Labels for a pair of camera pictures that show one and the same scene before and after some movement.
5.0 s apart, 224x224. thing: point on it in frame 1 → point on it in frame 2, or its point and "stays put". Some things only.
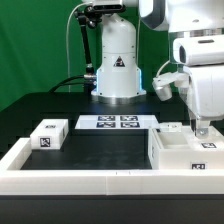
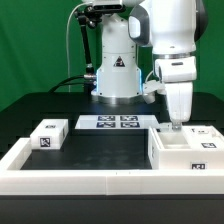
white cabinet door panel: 170,127 stays put
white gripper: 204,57 → 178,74
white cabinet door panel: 213,142 stays put
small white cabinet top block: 50,134 stays put
